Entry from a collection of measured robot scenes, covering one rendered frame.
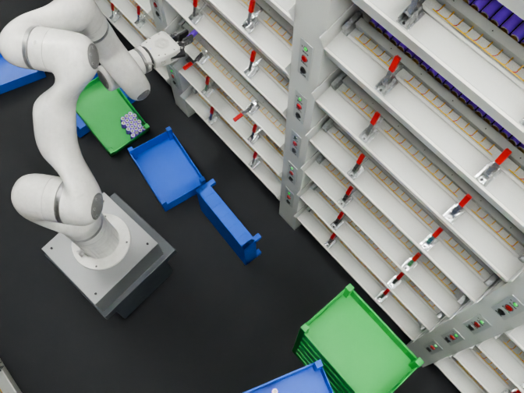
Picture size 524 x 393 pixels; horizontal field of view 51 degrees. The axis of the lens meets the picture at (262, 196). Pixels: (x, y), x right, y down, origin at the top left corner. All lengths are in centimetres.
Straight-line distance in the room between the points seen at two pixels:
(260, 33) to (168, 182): 102
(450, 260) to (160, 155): 136
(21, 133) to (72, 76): 130
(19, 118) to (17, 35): 130
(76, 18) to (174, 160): 105
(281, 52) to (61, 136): 58
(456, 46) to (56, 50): 84
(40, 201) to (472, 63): 105
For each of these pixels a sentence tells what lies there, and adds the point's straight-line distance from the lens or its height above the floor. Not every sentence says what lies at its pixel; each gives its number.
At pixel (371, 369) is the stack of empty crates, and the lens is 170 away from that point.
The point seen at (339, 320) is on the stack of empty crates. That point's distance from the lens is 171.
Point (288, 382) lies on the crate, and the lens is 167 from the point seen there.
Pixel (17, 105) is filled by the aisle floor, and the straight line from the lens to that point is 270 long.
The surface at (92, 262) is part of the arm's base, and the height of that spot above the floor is 39.
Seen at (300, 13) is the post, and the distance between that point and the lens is 122.
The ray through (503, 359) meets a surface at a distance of 167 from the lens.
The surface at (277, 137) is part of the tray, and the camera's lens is 176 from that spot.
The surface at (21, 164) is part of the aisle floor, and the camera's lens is 254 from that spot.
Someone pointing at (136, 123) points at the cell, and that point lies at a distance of 239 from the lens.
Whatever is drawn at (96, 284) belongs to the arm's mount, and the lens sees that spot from 182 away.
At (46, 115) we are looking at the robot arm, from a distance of 139.
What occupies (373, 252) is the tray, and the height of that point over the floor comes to 35.
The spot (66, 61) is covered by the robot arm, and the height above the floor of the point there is 107.
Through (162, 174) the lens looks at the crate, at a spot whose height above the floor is 0.
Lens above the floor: 207
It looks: 66 degrees down
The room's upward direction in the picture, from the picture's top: straight up
